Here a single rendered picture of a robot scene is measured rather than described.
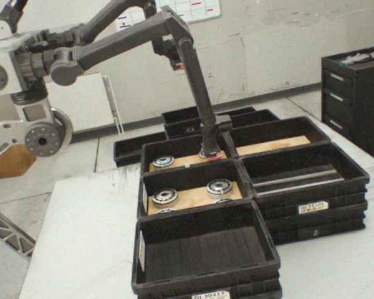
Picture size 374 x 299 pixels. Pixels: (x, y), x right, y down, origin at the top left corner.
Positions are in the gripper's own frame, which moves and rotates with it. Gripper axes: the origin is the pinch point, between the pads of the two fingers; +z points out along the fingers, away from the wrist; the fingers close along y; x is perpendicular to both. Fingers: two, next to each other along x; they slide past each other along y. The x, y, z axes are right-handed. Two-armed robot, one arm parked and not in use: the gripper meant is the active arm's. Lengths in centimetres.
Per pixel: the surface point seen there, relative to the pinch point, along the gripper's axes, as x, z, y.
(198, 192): 9.5, 4.0, -12.3
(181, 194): 16.6, 4.0, -10.8
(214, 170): 1.2, -2.8, -9.7
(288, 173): -28.4, 4.2, -13.4
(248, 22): -111, -12, 288
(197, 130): -12, 38, 127
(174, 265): 25, 4, -49
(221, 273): 13, -6, -67
